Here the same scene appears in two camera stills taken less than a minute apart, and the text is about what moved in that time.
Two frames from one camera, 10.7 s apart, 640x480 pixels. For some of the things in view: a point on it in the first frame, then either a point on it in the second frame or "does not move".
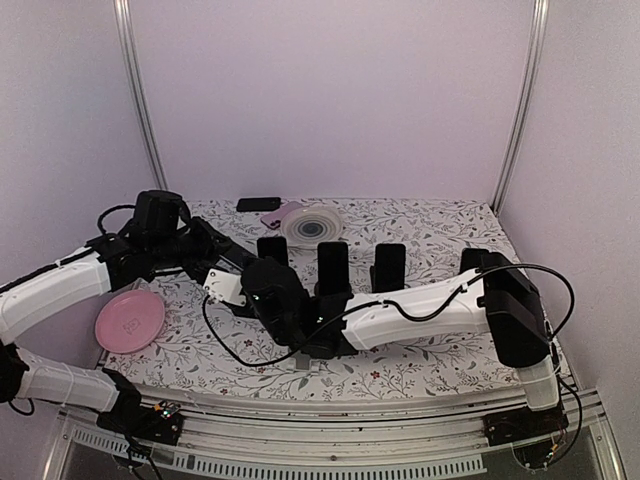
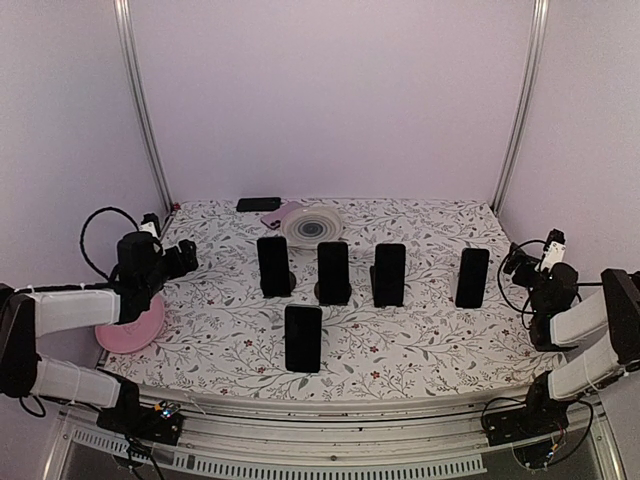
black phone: (258, 204) does not move
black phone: (333, 265) does not move
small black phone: (389, 271) does not move
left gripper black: (213, 250) -> (180, 267)
